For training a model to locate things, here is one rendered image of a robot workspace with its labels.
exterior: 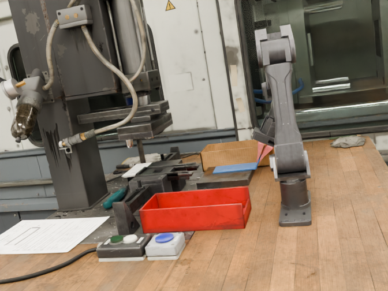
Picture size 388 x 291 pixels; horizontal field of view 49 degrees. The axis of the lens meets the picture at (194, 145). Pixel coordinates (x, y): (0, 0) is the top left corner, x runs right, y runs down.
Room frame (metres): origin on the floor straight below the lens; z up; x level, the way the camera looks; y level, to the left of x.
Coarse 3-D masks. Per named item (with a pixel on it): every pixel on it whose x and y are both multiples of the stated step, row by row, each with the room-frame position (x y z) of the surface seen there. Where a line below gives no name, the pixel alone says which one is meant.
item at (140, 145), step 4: (128, 96) 1.49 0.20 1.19; (136, 140) 1.50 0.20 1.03; (140, 140) 1.50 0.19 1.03; (140, 144) 1.50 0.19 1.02; (140, 148) 1.50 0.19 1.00; (140, 152) 1.50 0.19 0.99; (140, 156) 1.50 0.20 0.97; (144, 156) 1.50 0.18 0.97; (140, 160) 1.50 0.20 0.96; (144, 160) 1.50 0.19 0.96
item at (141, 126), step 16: (144, 96) 1.21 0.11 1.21; (96, 112) 1.30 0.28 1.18; (112, 112) 1.21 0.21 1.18; (128, 112) 1.20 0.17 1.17; (144, 112) 1.18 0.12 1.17; (160, 112) 1.17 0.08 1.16; (128, 128) 1.13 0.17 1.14; (144, 128) 1.11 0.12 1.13; (160, 128) 1.17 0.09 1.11; (128, 144) 1.15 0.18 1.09
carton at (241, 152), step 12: (216, 144) 1.52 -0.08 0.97; (228, 144) 1.51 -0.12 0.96; (240, 144) 1.49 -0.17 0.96; (252, 144) 1.48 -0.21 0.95; (264, 144) 1.47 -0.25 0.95; (204, 156) 1.41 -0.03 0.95; (216, 156) 1.40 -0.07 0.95; (228, 156) 1.39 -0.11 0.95; (240, 156) 1.38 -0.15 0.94; (252, 156) 1.37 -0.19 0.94; (264, 156) 1.36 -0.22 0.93; (204, 168) 1.42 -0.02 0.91
